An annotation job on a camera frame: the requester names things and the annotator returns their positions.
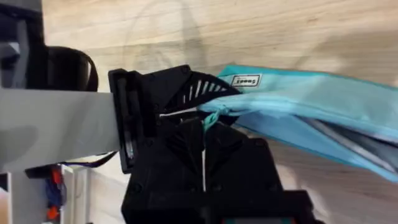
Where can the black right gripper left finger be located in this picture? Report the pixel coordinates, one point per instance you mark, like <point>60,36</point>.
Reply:
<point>174,161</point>

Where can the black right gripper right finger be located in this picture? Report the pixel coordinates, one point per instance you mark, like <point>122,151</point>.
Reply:
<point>239,165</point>

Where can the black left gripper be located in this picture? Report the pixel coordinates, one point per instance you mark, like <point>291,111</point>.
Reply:
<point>155,90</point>

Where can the teal soft zip bag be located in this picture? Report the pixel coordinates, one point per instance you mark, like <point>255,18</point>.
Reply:
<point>311,102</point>

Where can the black upright wrist plate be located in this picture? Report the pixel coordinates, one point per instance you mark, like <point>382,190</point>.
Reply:
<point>124,124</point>

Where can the white box with coloured items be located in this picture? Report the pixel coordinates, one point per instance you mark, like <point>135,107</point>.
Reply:
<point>37,199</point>

